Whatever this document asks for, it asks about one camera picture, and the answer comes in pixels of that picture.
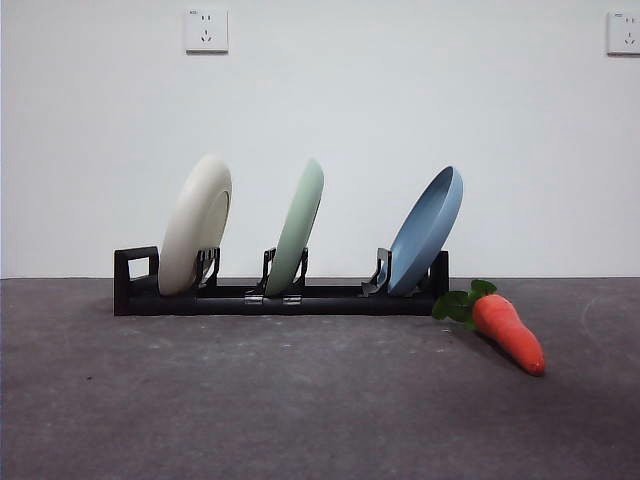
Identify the blue plate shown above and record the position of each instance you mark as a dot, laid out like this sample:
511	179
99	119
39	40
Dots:
422	240

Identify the white wall socket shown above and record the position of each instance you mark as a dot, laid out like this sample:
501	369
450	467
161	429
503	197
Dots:
207	31
624	33

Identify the cream white plate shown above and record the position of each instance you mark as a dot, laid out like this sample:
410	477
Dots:
195	225

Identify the black plate rack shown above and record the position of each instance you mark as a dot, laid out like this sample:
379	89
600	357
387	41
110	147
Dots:
147	303

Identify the light green plate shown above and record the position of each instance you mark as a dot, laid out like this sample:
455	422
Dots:
295	225

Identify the orange toy carrot green leaves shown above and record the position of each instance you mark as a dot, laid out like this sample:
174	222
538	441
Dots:
505	330

